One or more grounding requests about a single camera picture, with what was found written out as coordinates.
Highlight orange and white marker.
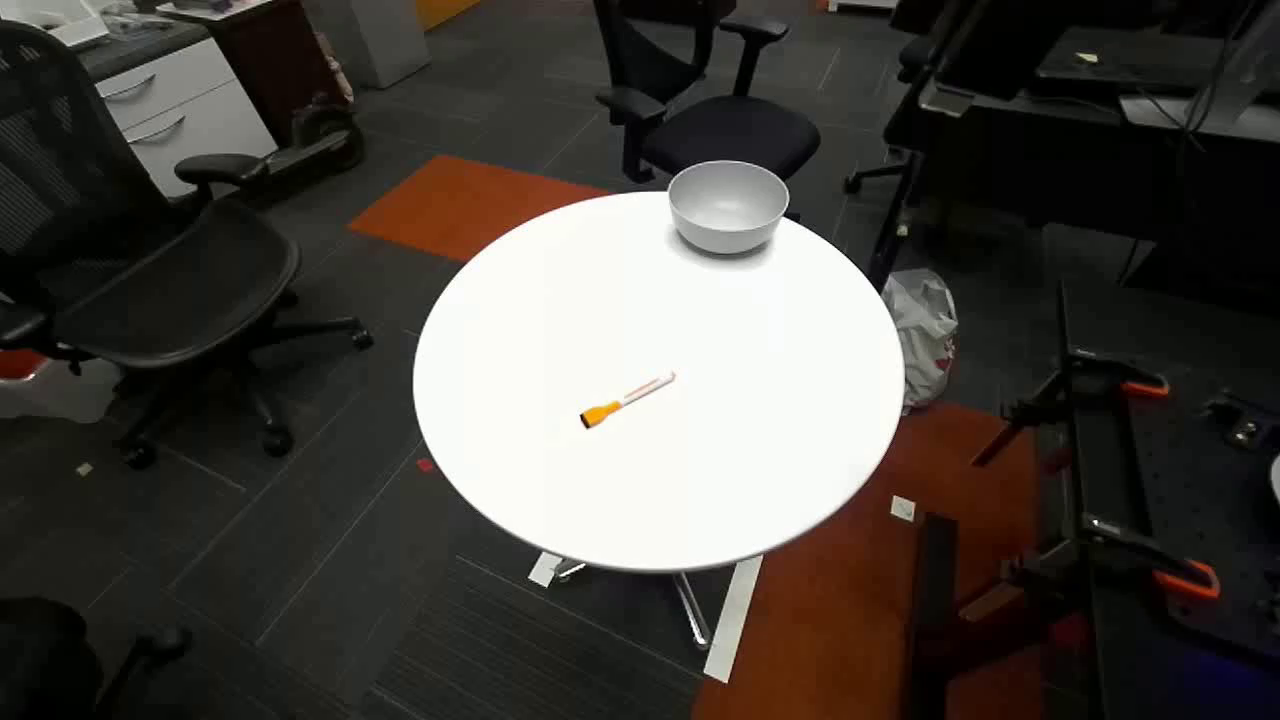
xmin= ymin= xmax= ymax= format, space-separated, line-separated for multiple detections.
xmin=578 ymin=369 xmax=679 ymax=434

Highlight grey round bowl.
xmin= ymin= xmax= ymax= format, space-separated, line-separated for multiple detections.
xmin=663 ymin=155 xmax=791 ymax=261

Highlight black office chair top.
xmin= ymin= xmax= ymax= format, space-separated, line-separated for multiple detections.
xmin=593 ymin=0 xmax=825 ymax=187

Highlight white table base legs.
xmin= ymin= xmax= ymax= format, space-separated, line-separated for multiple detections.
xmin=524 ymin=550 xmax=769 ymax=689

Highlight white plastic bag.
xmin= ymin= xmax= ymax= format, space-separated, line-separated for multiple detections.
xmin=879 ymin=263 xmax=960 ymax=414

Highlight black wheeled scooter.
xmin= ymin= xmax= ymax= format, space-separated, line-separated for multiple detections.
xmin=253 ymin=93 xmax=374 ymax=194

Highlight black orange bar clamp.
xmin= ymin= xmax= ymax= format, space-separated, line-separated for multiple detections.
xmin=995 ymin=515 xmax=1225 ymax=633
xmin=973 ymin=350 xmax=1175 ymax=474

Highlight black mesh office chair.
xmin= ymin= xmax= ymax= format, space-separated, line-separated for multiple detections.
xmin=0 ymin=17 xmax=377 ymax=474

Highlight black office desk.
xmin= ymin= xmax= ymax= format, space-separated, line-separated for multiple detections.
xmin=918 ymin=19 xmax=1280 ymax=306

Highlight white drawer cabinet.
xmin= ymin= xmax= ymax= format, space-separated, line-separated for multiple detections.
xmin=78 ymin=34 xmax=285 ymax=203

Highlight black clamped stand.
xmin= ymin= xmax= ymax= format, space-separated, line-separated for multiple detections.
xmin=1051 ymin=286 xmax=1280 ymax=720

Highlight black chair with armrest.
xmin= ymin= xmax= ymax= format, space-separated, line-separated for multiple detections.
xmin=0 ymin=598 xmax=192 ymax=720

